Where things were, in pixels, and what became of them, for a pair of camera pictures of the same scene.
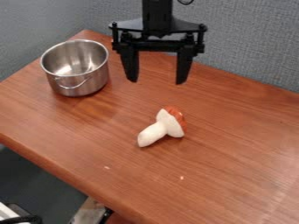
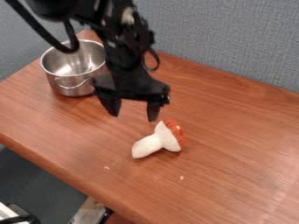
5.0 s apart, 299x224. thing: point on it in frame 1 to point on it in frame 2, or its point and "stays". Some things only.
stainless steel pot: [76, 66] stays
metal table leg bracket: [92, 213] stays
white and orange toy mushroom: [171, 123] to [168, 137]
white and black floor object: [13, 214] stays
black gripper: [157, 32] to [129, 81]
